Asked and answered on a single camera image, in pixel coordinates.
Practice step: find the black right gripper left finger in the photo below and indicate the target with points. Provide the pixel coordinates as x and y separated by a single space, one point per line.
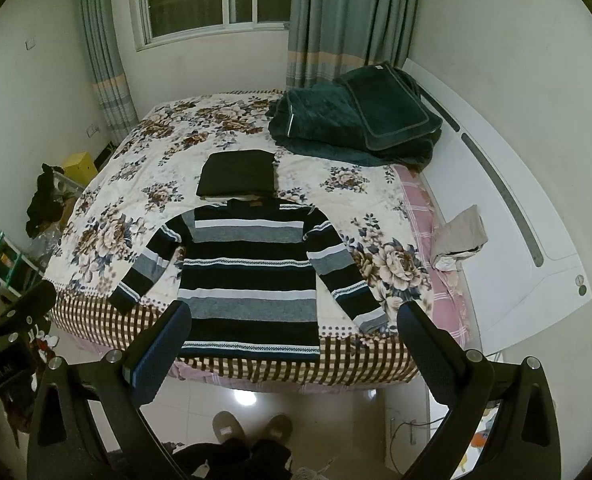
87 422

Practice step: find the black grey striped sweater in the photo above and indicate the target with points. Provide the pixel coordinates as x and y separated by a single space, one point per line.
249 276

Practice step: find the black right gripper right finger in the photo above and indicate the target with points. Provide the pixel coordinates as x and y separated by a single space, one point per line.
523 442

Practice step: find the yellow box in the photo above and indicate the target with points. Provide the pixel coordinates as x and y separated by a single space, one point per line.
80 168

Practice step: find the dark green pillow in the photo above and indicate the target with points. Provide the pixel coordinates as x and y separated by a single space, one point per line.
389 105

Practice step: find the beige crumpled cloth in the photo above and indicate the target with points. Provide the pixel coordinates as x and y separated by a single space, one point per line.
457 240

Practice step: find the right grey-blue curtain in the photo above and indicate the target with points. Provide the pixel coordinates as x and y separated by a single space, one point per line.
327 38

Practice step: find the left grey-blue curtain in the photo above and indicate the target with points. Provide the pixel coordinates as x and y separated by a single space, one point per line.
95 22

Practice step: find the pink checked mattress cover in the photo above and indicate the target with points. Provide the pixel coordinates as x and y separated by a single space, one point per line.
448 309

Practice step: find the white bed headboard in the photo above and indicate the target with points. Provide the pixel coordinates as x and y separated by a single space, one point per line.
529 275

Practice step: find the grey-blue curtain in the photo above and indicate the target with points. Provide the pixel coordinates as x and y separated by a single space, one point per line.
327 38
95 22

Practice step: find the right grey slipper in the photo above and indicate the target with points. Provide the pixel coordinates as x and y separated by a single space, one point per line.
278 429

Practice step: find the folded black garment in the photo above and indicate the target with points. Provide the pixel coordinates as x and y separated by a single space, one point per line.
238 173

